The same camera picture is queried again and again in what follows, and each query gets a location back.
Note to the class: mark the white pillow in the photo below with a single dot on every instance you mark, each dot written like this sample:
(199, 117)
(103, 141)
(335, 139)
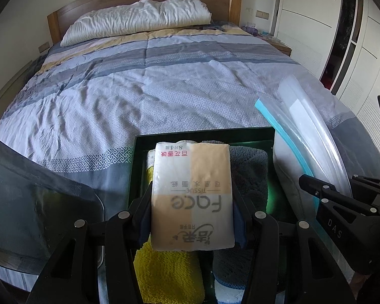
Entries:
(136, 17)

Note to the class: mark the white wardrobe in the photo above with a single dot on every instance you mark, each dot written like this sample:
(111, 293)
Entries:
(310, 19)

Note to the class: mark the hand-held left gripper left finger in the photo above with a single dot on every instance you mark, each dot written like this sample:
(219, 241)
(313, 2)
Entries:
(143, 224)

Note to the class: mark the small purple container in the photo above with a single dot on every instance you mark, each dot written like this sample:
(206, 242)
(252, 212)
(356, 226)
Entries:
(250, 28)

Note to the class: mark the wall socket plate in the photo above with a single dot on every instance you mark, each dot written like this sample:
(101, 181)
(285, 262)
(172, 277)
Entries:
(43, 47)

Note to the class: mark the wooden nightstand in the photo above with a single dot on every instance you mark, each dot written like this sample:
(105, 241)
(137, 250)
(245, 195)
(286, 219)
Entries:
(283, 47)

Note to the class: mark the green shallow box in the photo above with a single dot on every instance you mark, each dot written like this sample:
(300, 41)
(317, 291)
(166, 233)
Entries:
(136, 171)

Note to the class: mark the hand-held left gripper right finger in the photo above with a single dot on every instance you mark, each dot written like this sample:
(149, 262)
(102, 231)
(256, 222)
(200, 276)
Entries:
(239, 228)

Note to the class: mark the yellow towel with white trim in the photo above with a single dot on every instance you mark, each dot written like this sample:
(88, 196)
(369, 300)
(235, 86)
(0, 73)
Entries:
(167, 275)

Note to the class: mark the clear zip bag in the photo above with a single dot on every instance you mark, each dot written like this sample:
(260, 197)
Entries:
(307, 133)

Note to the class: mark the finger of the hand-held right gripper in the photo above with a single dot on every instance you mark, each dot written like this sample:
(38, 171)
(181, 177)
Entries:
(316, 187)
(372, 193)

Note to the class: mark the blue and white cloth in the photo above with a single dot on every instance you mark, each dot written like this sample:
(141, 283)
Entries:
(229, 288)

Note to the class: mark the wall switch plate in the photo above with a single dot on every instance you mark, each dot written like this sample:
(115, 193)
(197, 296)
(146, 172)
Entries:
(262, 14)

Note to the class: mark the dark glass table top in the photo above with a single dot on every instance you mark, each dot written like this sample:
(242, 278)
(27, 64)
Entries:
(34, 205)

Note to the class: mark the tissue pack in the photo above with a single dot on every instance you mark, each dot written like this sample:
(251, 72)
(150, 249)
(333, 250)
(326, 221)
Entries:
(191, 196)

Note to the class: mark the grey fluffy towel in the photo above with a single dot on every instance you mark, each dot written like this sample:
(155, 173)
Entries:
(250, 177)

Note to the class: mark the bed with striped duvet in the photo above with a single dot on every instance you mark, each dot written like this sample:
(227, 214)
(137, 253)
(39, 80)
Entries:
(164, 85)

